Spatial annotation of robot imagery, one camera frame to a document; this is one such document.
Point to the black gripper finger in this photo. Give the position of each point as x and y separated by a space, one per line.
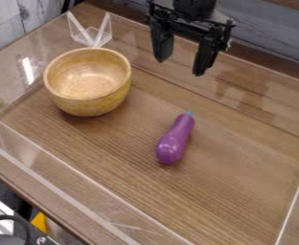
205 54
161 39

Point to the purple toy eggplant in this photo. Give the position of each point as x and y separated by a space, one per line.
171 146

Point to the yellow black device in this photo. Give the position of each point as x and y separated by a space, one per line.
30 234

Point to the clear acrylic corner bracket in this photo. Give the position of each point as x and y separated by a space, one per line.
90 37

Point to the brown wooden bowl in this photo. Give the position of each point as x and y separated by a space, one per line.
88 81

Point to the clear acrylic tray wall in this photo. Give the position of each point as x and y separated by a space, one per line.
80 204

